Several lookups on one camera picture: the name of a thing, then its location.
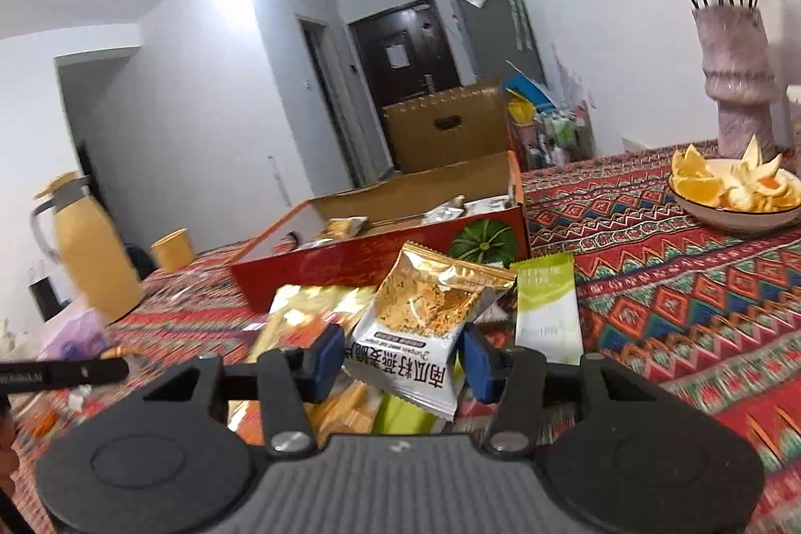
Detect yellow thermos jug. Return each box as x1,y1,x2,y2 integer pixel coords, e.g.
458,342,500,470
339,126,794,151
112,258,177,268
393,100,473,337
31,171,145,325

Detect golden orange stick snack pack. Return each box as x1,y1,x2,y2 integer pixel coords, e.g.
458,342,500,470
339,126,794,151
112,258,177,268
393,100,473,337
246,285,383,444

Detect brown cardboard carton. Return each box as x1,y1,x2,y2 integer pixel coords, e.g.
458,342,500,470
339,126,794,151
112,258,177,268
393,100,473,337
384,81,511,174

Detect red cardboard snack box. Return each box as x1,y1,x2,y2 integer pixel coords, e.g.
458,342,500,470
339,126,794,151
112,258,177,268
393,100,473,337
227,152,531,312

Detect large yellow-green snack pack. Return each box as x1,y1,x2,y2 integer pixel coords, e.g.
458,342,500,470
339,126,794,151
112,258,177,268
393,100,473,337
372,374,464,435

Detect pink ceramic vase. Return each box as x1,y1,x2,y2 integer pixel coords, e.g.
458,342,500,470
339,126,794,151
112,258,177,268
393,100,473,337
694,6,779,159

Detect dark entrance door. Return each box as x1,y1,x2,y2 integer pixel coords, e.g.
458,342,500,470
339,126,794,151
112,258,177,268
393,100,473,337
349,0,460,117

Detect small yellow cup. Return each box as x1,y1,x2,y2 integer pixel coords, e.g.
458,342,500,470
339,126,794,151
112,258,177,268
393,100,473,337
151,228,196,272

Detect bowl of orange peels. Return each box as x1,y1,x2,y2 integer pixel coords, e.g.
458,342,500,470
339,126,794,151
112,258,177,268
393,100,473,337
668,136,799,234

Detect small green white packet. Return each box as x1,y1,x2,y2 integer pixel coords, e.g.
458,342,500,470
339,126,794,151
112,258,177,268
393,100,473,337
512,252,584,364

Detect storage rack with bottles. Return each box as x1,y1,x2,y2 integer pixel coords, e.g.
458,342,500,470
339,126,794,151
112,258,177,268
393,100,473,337
507,94,595,171

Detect white grey snack packet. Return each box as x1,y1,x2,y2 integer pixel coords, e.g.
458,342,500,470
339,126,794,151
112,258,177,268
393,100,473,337
421,195,512,225

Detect person's left hand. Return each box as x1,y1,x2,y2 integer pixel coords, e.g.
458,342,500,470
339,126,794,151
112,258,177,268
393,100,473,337
0,398,19,497

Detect purple tissue pack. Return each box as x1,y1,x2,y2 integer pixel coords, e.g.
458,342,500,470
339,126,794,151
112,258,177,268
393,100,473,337
38,309,111,360

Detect grey refrigerator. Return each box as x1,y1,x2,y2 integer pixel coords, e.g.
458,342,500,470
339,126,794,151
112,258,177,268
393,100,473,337
451,0,546,84

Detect pumpkin seed crisp packet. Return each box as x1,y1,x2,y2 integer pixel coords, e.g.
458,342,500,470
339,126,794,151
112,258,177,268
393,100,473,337
345,241,516,421

